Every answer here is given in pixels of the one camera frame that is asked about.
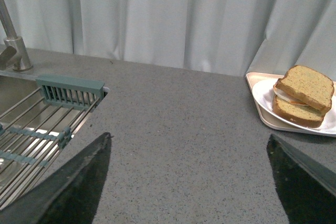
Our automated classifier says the green metal sink rack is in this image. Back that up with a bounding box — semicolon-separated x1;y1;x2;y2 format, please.
0;74;105;206

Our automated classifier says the white oval plate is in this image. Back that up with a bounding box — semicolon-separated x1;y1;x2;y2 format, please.
251;78;336;134

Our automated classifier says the grey-white curtain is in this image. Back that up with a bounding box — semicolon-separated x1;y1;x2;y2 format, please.
5;0;335;78

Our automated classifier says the bread slice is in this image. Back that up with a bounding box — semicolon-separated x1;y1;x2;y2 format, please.
272;95;325;128
275;65;334;114

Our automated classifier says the steel faucet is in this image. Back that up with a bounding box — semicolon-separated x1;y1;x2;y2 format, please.
1;0;33;72

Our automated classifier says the fried egg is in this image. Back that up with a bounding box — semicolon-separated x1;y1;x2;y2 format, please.
273;84;316;106

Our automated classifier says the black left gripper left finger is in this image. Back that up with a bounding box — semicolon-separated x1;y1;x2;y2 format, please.
1;132;111;223

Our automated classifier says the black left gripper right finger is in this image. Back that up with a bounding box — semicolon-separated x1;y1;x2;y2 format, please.
267;134;335;223

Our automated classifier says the beige rabbit tray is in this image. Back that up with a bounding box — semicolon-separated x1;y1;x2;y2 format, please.
245;72;336;138

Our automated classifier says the steel sink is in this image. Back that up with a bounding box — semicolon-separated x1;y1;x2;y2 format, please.
0;69;110;210

